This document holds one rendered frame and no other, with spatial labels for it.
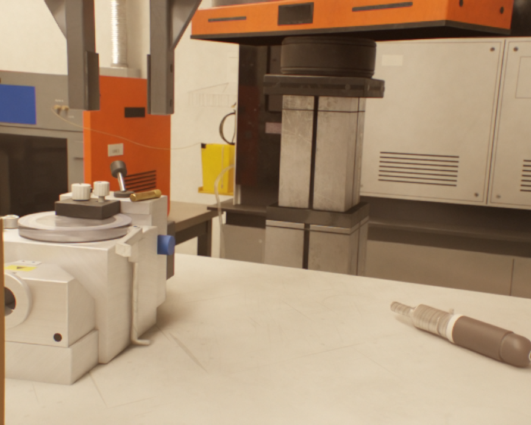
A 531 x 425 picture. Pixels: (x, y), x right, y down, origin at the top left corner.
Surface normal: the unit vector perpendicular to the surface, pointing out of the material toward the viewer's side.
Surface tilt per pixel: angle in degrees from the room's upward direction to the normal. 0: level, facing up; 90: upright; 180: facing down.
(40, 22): 90
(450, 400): 0
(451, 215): 90
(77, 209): 90
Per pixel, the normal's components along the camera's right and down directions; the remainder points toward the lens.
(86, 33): 1.00, 0.05
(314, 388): 0.04, -0.98
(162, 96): -0.06, 0.18
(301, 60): -0.60, 0.12
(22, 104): -0.33, 0.15
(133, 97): 0.94, 0.10
